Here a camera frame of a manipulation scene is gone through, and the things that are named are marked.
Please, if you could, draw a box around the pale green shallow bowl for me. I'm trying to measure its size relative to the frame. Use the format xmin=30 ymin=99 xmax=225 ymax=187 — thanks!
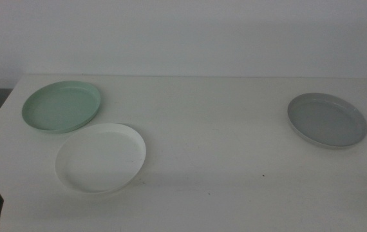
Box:
xmin=21 ymin=80 xmax=102 ymax=134

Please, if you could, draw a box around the grey shallow bowl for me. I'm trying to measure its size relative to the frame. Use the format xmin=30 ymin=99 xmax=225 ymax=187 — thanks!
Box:
xmin=287 ymin=92 xmax=367 ymax=150

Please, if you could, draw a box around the white shallow bowl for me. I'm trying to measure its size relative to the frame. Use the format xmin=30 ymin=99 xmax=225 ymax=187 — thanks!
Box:
xmin=55 ymin=122 xmax=147 ymax=195

